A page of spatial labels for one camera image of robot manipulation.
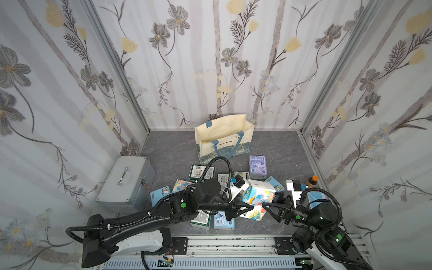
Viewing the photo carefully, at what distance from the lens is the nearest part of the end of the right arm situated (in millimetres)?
545

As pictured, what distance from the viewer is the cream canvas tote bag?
934 millimetres

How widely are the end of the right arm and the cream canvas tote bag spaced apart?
0.43 metres
